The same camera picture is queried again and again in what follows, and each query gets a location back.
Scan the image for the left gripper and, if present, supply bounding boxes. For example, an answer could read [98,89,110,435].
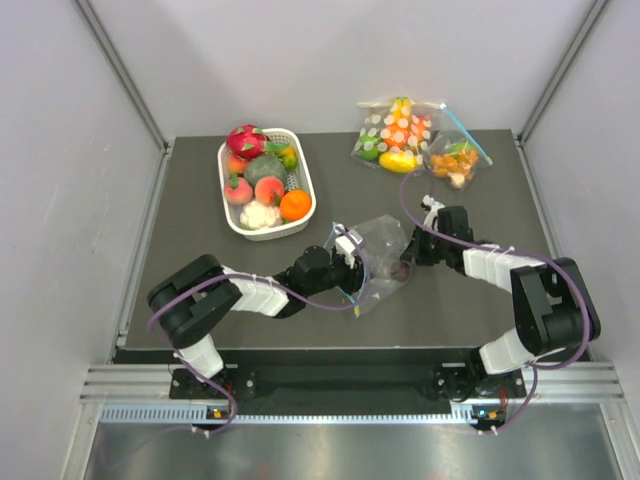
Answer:
[305,249,374,296]

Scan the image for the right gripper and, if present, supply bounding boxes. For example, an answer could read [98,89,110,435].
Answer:
[400,224,450,266]

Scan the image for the clear blue zip bag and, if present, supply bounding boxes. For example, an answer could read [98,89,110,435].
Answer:
[323,214,412,318]

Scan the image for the orange fake peach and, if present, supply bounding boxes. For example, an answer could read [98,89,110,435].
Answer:
[254,176,285,206]

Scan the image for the red fake dragon fruit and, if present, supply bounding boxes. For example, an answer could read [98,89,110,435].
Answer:
[226,124,269,160]

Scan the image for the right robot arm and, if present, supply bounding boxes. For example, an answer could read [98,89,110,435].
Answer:
[401,195,601,396]

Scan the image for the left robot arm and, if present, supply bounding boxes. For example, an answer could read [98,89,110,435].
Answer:
[147,246,366,397]

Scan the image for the orange fake tangerine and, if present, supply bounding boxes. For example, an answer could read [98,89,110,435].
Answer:
[279,189,312,222]

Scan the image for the small bag of orange pieces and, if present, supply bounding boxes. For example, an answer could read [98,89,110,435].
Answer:
[427,103,493,190]

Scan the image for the white fake cauliflower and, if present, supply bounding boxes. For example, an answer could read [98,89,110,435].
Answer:
[240,200,282,230]

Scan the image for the polka dot fruit bag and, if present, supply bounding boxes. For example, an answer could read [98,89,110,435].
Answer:
[351,96,445,174]

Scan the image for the green yellow fake lime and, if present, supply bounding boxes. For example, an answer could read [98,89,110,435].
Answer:
[276,145,298,172]

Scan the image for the green fake broccoli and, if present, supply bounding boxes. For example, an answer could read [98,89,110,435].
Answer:
[243,155,288,187]

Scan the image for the red fake peach in basket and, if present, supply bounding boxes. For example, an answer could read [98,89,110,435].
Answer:
[226,153,250,175]

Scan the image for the white plastic basket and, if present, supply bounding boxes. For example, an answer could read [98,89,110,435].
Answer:
[217,124,317,241]

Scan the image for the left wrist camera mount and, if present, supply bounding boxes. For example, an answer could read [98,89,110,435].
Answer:
[333,224,363,269]

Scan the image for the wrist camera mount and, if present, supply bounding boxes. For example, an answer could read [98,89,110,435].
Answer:
[333,224,363,269]
[421,195,444,230]

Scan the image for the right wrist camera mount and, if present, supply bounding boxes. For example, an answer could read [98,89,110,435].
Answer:
[421,195,444,230]

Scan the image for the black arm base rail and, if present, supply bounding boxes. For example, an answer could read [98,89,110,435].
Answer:
[164,347,531,416]

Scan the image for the grey cable duct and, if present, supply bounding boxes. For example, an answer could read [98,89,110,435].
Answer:
[100,404,499,425]

